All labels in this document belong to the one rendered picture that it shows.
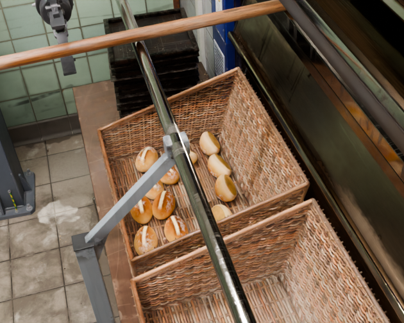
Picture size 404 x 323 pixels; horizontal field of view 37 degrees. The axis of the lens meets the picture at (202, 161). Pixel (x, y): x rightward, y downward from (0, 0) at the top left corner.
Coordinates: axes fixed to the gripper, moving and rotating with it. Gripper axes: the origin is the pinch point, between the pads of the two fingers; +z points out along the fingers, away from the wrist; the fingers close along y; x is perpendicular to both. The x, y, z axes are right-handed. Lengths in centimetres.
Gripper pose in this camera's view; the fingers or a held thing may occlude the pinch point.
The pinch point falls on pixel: (63, 47)
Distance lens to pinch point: 141.3
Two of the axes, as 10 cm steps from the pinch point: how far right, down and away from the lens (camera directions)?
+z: 2.8, 6.4, -7.2
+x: -9.6, 2.3, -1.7
